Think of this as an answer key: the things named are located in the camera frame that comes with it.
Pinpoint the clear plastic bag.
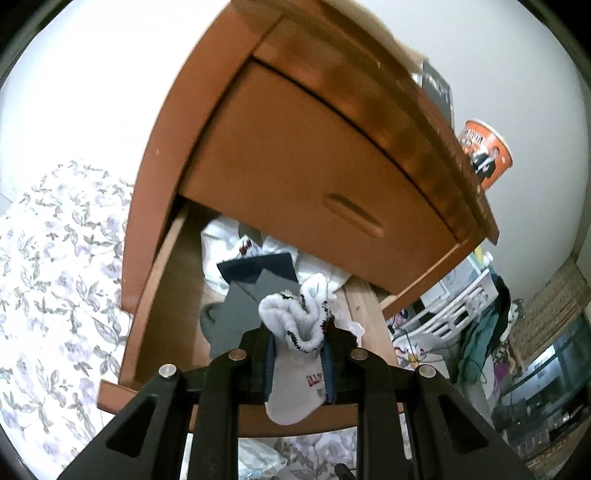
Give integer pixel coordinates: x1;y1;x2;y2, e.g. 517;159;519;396
238;438;289;480

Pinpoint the white lattice rack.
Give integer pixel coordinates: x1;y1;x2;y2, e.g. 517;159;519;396
392;270;502;352

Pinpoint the navy sock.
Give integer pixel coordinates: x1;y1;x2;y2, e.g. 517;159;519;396
217;251;301;284

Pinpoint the white sock cat print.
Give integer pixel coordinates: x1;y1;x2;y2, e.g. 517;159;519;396
238;235;264;257

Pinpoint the orange paper cup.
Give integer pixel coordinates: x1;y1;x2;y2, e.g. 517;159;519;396
458;119;513;192

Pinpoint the dark jacket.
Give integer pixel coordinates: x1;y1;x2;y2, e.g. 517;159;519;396
494;274;514;333

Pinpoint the white storage box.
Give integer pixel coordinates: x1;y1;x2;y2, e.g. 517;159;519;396
434;256;485;301

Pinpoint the grey cloth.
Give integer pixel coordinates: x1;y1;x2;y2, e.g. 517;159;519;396
199;268;301;358

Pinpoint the floral blanket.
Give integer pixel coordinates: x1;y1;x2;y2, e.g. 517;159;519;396
0;159;411;480

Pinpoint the wooden nightstand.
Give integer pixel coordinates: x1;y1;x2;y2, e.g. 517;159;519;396
120;0;502;319

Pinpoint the white sock black trim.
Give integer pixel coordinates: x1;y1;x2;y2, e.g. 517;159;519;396
259;272;335;425

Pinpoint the dark glass cabinet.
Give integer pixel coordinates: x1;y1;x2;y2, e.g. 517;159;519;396
494;314;591;467

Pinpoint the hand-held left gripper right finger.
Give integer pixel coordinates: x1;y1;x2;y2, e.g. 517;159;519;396
323;320;514;480

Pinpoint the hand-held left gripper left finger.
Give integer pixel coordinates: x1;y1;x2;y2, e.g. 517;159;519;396
60;327;278;480

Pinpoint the white cloth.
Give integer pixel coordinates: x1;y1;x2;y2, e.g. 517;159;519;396
201;217;365;342

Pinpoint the dark card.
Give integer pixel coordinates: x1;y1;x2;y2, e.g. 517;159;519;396
422;59;455;127

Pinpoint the teal garment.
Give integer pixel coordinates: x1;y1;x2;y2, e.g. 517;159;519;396
455;314;497;384

